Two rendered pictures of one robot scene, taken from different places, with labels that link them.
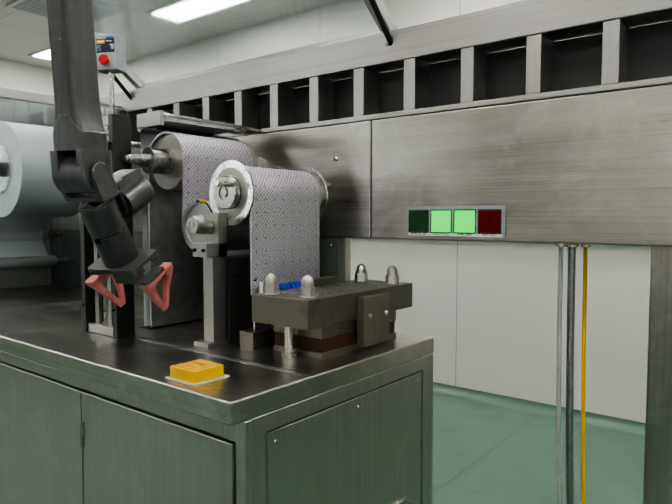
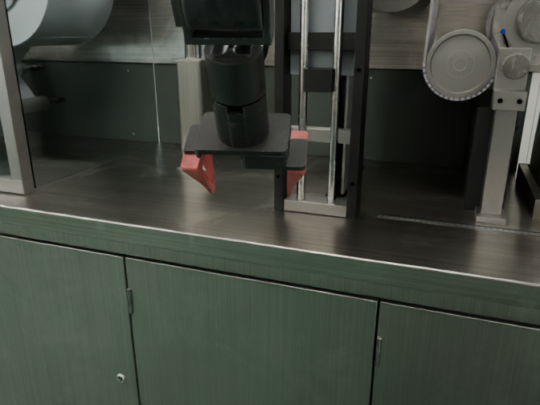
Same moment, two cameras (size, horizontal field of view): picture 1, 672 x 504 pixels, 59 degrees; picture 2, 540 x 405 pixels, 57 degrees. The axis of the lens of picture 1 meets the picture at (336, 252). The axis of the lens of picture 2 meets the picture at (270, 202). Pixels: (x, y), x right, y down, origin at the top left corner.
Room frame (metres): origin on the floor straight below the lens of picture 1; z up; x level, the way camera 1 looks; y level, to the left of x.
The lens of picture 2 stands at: (0.67, 0.95, 1.23)
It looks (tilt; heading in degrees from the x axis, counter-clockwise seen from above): 19 degrees down; 341
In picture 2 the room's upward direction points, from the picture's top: straight up
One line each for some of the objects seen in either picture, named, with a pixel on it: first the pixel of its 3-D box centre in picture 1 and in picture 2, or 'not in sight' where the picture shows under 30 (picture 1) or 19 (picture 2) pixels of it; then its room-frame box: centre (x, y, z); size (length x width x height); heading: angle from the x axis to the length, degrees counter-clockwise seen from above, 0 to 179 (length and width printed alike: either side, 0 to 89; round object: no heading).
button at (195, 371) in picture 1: (197, 371); not in sight; (1.08, 0.26, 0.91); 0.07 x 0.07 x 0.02; 52
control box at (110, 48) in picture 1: (109, 53); not in sight; (1.73, 0.65, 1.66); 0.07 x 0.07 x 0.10; 78
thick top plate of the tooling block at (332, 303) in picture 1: (338, 300); not in sight; (1.38, -0.01, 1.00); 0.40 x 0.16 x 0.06; 142
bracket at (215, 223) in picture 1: (209, 279); (501, 138); (1.35, 0.29, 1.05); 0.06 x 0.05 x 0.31; 142
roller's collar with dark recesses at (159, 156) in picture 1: (157, 160); not in sight; (1.50, 0.45, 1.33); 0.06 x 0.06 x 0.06; 52
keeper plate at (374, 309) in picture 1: (374, 319); not in sight; (1.33, -0.09, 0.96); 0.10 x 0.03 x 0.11; 142
